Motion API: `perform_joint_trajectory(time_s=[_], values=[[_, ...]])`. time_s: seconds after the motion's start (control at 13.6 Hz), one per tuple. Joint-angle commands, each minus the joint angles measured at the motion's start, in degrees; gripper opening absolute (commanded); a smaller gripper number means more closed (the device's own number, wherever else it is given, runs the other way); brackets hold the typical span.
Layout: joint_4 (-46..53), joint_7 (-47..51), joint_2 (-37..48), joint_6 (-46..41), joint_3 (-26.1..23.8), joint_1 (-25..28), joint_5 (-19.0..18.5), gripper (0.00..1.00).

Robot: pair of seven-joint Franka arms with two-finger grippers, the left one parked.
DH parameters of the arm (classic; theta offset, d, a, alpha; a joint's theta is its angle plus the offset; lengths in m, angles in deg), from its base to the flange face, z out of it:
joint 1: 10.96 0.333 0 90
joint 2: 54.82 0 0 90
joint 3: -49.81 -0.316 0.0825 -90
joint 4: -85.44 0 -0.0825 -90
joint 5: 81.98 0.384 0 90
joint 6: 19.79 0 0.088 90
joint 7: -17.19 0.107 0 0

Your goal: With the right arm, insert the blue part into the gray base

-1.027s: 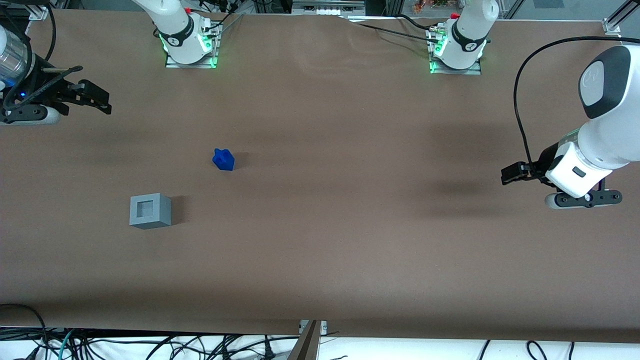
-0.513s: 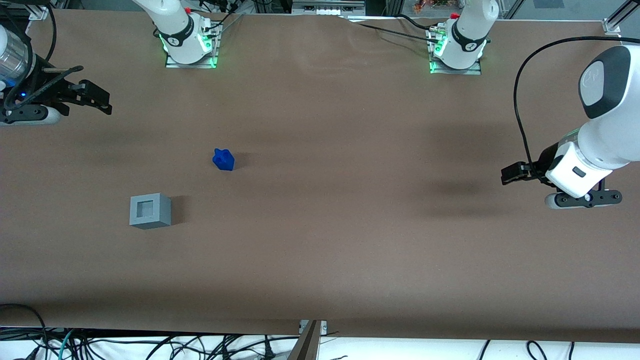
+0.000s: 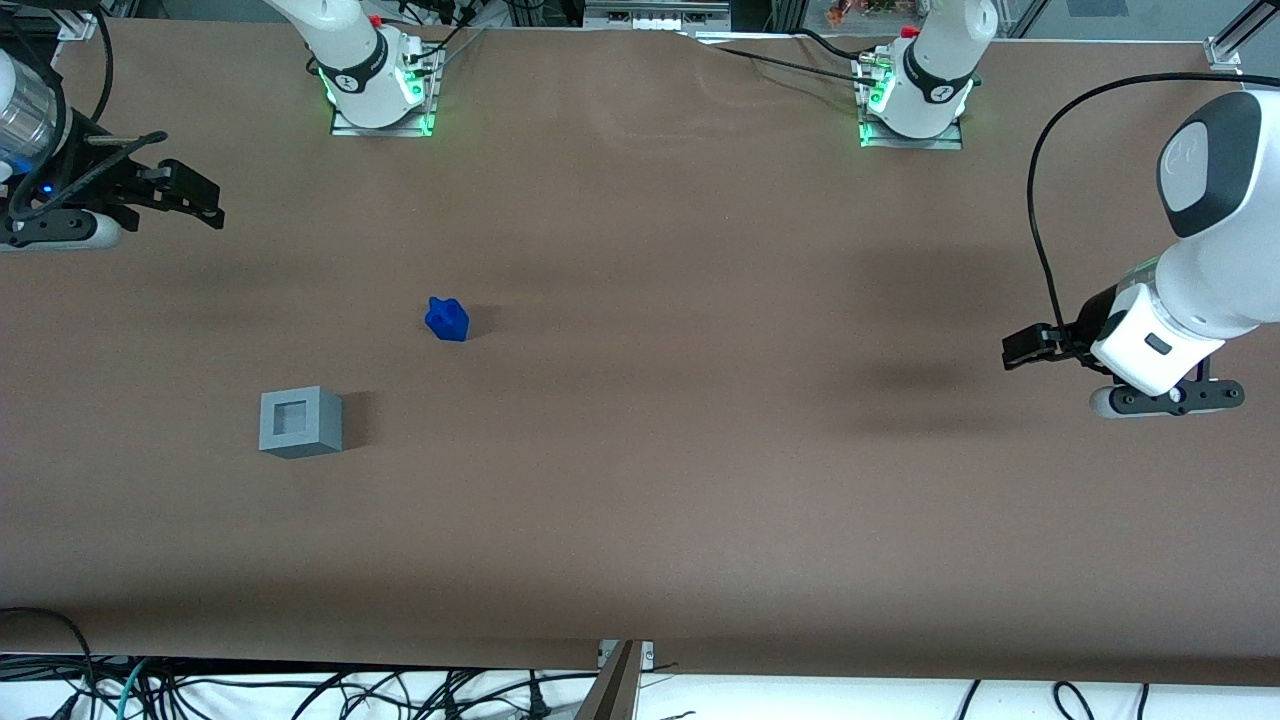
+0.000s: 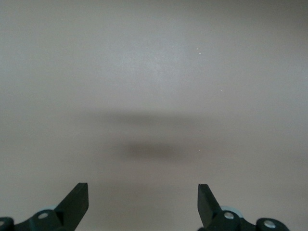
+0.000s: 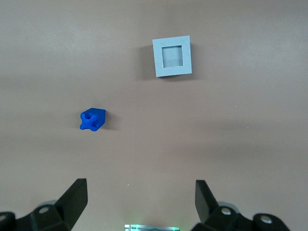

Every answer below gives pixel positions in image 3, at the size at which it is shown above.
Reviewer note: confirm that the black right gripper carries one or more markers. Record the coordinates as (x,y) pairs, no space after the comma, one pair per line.
(88,176)

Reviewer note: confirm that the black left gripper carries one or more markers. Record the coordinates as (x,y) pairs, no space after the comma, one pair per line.
(1092,322)

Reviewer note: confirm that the blue plastic part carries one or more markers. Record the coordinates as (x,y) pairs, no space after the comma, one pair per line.
(447,320)

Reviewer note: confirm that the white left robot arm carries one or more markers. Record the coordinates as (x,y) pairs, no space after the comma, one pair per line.
(1210,270)

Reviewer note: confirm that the gray cube base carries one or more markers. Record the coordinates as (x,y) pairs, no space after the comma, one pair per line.
(300,425)

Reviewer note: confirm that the brown table cover sheet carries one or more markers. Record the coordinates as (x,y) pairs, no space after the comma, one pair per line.
(640,450)

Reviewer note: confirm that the white power strip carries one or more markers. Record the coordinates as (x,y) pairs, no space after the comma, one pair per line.
(655,15)

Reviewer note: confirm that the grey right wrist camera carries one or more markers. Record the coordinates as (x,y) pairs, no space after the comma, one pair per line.
(60,232)

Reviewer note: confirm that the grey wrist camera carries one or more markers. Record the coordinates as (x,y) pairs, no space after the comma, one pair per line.
(1160,398)
(60,232)

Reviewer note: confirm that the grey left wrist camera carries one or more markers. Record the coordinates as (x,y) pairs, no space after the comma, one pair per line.
(1160,398)

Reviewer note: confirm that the aluminium frame corner profile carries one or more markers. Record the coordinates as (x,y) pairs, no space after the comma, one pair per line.
(1235,40)
(78,22)

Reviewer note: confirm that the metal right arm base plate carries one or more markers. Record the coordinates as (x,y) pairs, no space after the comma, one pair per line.
(380,130)

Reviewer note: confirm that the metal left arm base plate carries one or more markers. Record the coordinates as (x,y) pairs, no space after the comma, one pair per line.
(910,143)

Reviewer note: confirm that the aluminium frame post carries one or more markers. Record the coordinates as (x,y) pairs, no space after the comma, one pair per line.
(612,690)

